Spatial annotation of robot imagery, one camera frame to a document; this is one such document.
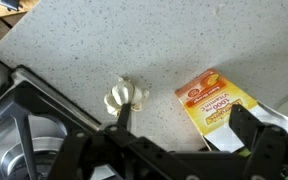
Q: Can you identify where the orange vitamin drink box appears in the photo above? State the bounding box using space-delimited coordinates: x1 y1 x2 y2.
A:
174 67 288 155

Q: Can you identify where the stainless steel gas range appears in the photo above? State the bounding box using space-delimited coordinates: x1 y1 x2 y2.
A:
0 64 102 180

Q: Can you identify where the white garlic bulb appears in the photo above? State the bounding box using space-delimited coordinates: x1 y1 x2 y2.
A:
103 76 151 117

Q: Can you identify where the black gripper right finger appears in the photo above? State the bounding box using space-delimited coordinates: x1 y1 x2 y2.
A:
228 103 288 180

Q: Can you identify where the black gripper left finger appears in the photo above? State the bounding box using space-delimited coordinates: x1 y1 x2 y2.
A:
47 102 202 180

